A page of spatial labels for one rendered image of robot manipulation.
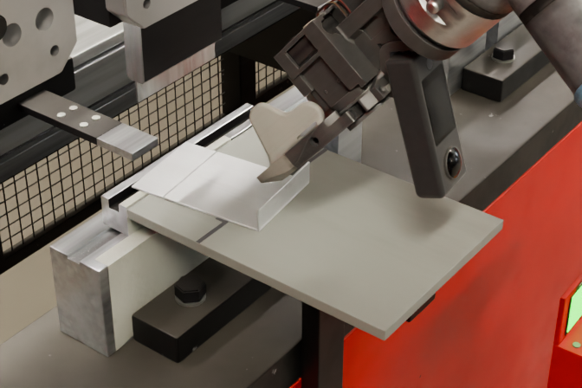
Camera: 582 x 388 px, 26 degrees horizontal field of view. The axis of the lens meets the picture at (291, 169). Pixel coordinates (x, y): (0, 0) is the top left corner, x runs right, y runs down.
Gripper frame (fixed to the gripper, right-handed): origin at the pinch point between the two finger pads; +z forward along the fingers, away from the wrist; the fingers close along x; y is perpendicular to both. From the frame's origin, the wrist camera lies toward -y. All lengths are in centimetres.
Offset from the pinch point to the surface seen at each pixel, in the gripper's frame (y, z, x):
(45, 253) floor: 18, 150, -83
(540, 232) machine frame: -27, 21, -47
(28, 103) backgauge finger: 20.6, 23.1, -1.5
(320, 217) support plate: -5.1, 2.1, -0.2
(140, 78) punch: 13.5, 4.1, 3.3
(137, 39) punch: 15.9, 1.4, 3.3
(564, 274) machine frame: -35, 29, -57
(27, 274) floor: 16, 149, -76
